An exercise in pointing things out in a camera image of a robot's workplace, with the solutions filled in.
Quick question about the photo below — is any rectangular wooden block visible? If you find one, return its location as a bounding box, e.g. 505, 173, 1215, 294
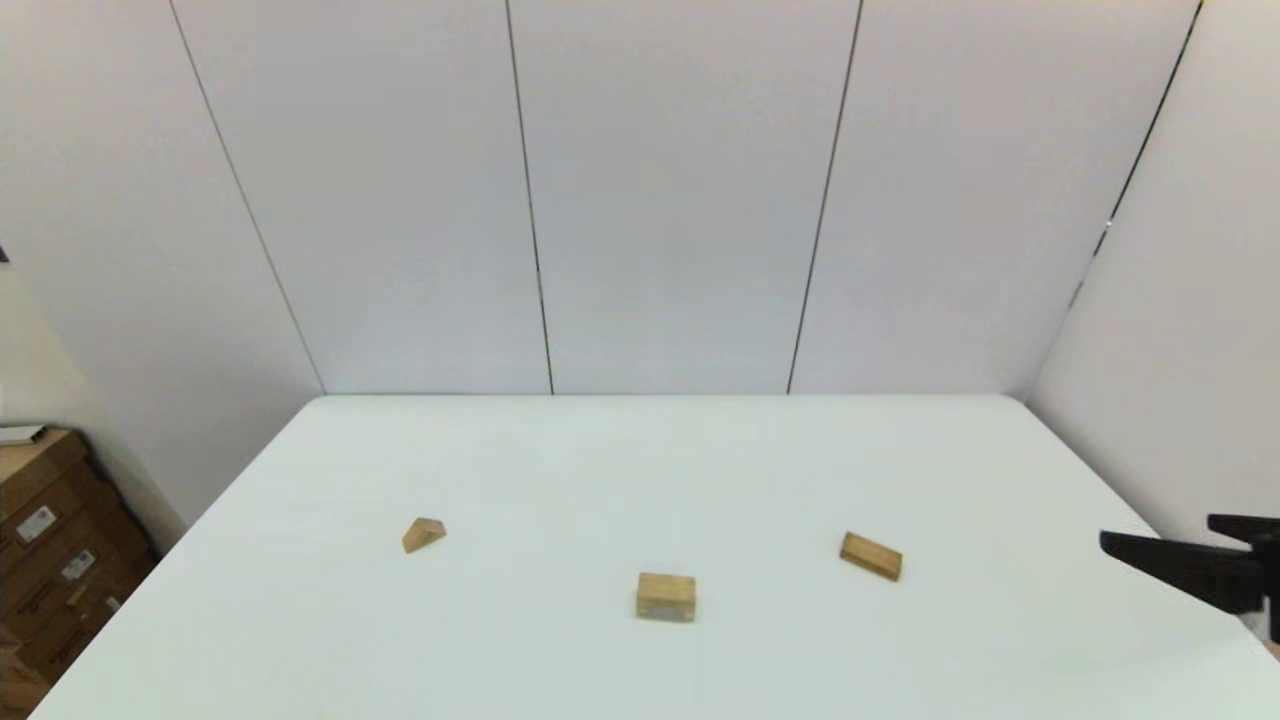
839, 531, 904, 582

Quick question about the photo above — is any arched wooden block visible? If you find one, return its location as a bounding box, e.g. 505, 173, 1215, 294
636, 572, 698, 624

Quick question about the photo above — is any brown cardboard box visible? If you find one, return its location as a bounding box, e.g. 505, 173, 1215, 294
0, 429, 101, 546
0, 505, 136, 613
0, 555, 161, 683
0, 630, 51, 720

